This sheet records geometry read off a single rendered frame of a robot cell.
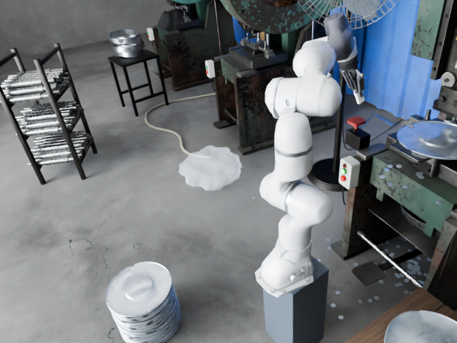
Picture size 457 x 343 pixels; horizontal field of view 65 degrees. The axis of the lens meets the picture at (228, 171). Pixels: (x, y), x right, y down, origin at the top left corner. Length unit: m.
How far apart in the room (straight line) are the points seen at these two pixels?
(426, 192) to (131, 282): 1.29
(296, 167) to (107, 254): 1.51
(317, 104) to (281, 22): 1.54
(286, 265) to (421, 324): 0.48
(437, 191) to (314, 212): 0.58
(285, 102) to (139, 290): 1.07
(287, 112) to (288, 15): 1.55
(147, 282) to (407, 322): 1.04
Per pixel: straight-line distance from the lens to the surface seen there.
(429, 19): 1.53
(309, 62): 1.08
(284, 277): 1.31
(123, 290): 1.75
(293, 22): 2.57
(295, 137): 1.01
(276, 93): 1.06
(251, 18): 2.42
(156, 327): 1.73
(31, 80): 2.88
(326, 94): 1.02
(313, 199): 1.12
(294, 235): 1.23
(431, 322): 1.46
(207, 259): 2.09
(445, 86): 1.55
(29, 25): 7.49
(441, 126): 1.69
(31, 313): 2.22
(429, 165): 1.59
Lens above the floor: 1.53
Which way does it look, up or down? 34 degrees down
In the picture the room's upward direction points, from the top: 7 degrees counter-clockwise
